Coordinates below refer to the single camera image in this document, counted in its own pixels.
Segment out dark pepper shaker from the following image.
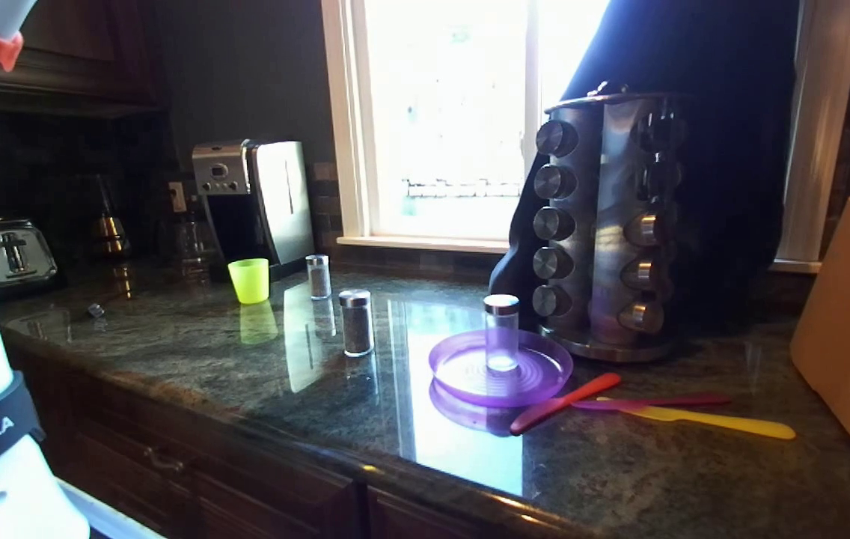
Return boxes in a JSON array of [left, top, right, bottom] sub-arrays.
[[337, 286, 373, 355]]

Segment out yellow plastic knife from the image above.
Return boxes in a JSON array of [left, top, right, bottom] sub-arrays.
[[623, 407, 797, 440]]

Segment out red plastic knife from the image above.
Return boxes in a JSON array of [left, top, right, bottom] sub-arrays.
[[510, 370, 623, 433]]

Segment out purple plastic plate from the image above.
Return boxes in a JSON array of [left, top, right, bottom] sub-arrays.
[[429, 329, 575, 407]]

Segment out chrome toaster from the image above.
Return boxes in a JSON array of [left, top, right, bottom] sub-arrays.
[[0, 217, 59, 295]]

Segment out dark bottle near toaster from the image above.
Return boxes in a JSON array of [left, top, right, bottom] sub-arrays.
[[97, 178, 131, 259]]

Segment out glass salt shaker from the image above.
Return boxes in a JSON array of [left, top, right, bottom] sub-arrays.
[[305, 255, 331, 300]]

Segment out stainless steel coffee maker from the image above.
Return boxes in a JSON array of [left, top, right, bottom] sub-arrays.
[[191, 136, 314, 270]]

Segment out small jar on plate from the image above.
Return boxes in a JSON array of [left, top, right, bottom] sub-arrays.
[[483, 294, 517, 373]]

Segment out green plastic cup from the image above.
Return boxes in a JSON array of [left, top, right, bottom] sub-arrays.
[[228, 256, 269, 304]]

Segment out dark wooden cabinet drawers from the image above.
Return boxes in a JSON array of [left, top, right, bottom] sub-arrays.
[[11, 335, 578, 539]]

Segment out rotating spice rack tower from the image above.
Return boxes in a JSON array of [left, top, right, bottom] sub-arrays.
[[532, 85, 686, 362]]

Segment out purple plastic utensil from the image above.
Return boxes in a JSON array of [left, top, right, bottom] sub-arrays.
[[572, 395, 734, 412]]

